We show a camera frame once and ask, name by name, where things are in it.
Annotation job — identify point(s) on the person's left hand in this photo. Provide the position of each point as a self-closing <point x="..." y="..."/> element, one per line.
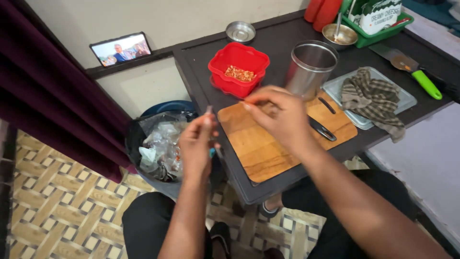
<point x="195" y="145"/>

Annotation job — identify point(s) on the person's right hand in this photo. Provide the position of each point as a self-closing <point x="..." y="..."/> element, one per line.
<point x="284" y="115"/>

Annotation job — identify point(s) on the person's right fingers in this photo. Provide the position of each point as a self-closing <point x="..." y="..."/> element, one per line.
<point x="260" y="102"/>

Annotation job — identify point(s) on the person's left fingers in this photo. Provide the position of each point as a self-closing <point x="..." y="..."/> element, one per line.
<point x="208" y="120"/>

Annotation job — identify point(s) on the black table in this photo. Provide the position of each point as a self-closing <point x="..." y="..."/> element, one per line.
<point x="287" y="90"/>

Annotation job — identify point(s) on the chopped dried chili flakes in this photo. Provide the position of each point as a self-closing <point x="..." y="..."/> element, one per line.
<point x="239" y="73"/>

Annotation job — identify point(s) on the red plastic container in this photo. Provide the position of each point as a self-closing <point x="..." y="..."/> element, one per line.
<point x="238" y="68"/>

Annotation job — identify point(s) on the blue trash bin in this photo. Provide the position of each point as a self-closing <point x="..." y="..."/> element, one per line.
<point x="169" y="108"/>

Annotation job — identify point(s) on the wooden cutting board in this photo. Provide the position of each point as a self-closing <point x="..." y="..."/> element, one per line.
<point x="266" y="144"/>

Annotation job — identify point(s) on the black trash bag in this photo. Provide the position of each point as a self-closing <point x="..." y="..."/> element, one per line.
<point x="158" y="147"/>

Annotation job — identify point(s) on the tall steel canister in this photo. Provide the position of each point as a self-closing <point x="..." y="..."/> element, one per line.
<point x="311" y="68"/>

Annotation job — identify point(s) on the steel canister lid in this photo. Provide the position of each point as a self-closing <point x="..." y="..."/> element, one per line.
<point x="240" y="32"/>

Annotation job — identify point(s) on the red sauce bottle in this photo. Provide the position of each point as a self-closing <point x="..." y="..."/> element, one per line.
<point x="327" y="14"/>
<point x="313" y="10"/>

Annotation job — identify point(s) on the small steel bowl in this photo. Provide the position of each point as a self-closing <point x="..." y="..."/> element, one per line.
<point x="345" y="36"/>

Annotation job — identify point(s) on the black sandal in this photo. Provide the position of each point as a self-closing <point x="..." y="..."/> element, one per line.
<point x="221" y="239"/>
<point x="268" y="210"/>

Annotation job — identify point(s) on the metal spoon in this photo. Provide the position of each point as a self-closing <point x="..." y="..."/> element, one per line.
<point x="337" y="26"/>

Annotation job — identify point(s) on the tablet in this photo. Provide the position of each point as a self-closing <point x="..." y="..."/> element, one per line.
<point x="120" y="49"/>

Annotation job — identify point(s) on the checkered kitchen cloth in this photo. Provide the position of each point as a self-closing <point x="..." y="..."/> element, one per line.
<point x="373" y="99"/>

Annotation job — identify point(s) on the green plastic basket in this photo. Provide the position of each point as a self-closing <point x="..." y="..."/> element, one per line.
<point x="381" y="34"/>

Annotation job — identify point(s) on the person's legs in black shorts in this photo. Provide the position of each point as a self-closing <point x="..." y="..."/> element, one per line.
<point x="334" y="223"/>

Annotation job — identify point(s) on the white green food packet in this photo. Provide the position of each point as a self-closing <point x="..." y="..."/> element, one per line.
<point x="377" y="14"/>

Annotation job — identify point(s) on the clear plastic tray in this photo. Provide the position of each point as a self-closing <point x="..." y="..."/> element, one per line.
<point x="408" y="102"/>

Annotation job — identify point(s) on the dark maroon curtain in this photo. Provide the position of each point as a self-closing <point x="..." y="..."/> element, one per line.
<point x="54" y="86"/>

